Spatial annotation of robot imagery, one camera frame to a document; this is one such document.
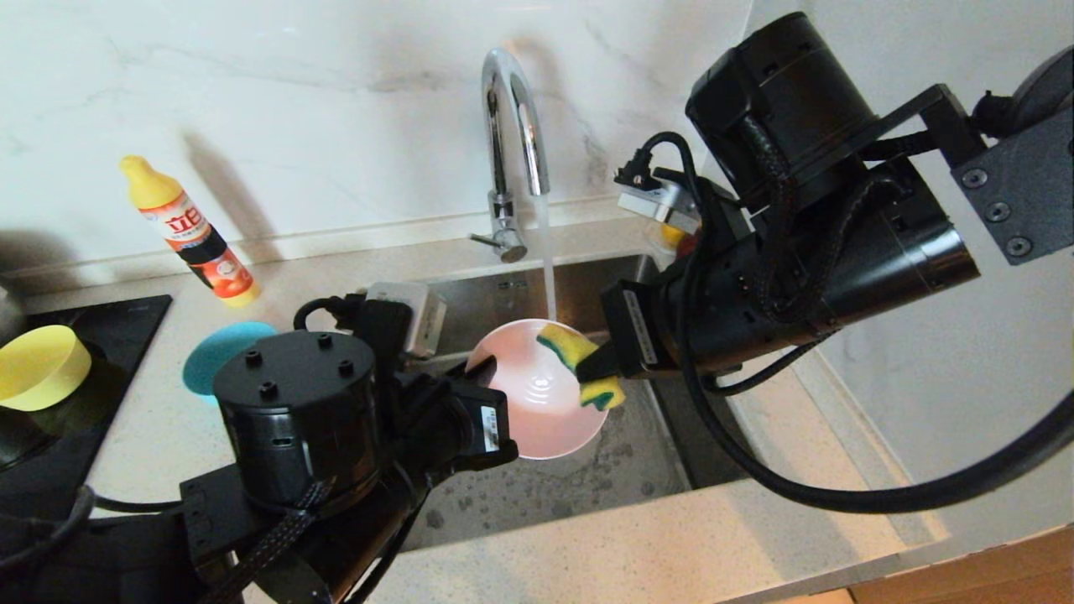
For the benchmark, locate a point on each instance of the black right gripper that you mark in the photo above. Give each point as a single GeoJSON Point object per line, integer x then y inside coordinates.
{"type": "Point", "coordinates": [881, 252]}

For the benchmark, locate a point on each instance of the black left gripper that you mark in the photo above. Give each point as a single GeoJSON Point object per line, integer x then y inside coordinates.
{"type": "Point", "coordinates": [419, 428]}

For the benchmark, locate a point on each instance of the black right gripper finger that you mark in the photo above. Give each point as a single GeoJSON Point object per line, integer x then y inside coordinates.
{"type": "Point", "coordinates": [597, 363]}
{"type": "Point", "coordinates": [606, 377]}

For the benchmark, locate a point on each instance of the yellow fish-shaped sponge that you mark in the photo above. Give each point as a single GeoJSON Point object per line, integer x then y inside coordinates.
{"type": "Point", "coordinates": [560, 340]}

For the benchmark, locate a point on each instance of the pink plastic bowl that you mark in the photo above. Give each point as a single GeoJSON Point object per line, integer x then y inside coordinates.
{"type": "Point", "coordinates": [537, 411]}

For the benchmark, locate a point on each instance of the orange yellow dish soap bottle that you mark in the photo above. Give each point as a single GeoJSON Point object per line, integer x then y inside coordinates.
{"type": "Point", "coordinates": [197, 243]}

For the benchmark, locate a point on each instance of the yellow plastic bowl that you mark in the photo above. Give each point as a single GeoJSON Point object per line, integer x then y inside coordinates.
{"type": "Point", "coordinates": [42, 369]}

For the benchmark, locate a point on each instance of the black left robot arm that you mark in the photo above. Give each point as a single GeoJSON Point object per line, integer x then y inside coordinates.
{"type": "Point", "coordinates": [294, 419]}

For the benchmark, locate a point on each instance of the stainless steel sink basin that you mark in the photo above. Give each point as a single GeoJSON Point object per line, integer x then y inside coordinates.
{"type": "Point", "coordinates": [545, 495]}

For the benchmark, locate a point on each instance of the black braided right arm sleeve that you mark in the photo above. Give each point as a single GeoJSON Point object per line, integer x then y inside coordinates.
{"type": "Point", "coordinates": [784, 210]}

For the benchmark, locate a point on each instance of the black braided arm sleeve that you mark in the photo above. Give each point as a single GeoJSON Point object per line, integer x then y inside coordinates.
{"type": "Point", "coordinates": [784, 210]}
{"type": "Point", "coordinates": [285, 524]}

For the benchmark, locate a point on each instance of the clear running water stream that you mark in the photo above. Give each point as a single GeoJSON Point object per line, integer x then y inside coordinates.
{"type": "Point", "coordinates": [550, 268]}

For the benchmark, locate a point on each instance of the yellow pear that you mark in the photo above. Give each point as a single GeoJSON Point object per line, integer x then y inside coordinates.
{"type": "Point", "coordinates": [671, 236]}

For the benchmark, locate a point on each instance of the chrome gooseneck faucet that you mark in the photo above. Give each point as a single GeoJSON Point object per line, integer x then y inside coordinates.
{"type": "Point", "coordinates": [497, 134]}

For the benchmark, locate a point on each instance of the black braided left arm sleeve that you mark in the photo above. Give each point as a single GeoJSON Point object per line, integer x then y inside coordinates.
{"type": "Point", "coordinates": [285, 524]}

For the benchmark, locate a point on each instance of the blue plastic bowl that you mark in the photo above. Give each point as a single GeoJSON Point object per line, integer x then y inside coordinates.
{"type": "Point", "coordinates": [222, 348]}

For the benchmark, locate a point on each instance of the black induction cooktop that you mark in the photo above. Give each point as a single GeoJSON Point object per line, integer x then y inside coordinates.
{"type": "Point", "coordinates": [126, 327]}

